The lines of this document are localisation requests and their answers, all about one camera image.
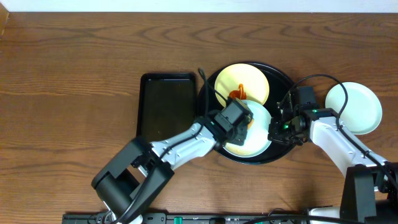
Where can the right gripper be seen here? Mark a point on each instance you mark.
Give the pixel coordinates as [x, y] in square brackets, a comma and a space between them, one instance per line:
[278, 134]

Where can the pale green plate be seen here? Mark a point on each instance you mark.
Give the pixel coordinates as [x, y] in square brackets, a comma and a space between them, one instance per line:
[256, 140]

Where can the yellow plate with sauce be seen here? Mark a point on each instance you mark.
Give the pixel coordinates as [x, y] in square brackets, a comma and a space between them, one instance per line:
[242, 81]

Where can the light blue plate front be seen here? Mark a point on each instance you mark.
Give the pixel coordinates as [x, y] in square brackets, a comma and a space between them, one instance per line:
[363, 111]

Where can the green and yellow sponge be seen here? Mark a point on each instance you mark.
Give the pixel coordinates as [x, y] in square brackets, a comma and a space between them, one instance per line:
[250, 123]

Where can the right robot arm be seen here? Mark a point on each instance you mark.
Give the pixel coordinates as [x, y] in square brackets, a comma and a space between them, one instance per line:
[370, 188]

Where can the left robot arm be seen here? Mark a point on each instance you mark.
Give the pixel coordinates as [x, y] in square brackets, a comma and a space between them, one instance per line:
[135, 176]

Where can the round black tray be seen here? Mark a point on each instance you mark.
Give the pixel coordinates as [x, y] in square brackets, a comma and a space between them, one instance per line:
[279, 84]

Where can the black rectangular tray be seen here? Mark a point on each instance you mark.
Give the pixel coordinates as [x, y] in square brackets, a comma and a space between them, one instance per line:
[167, 105]

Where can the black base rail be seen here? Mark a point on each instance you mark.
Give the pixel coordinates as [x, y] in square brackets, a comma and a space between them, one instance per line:
[165, 218]

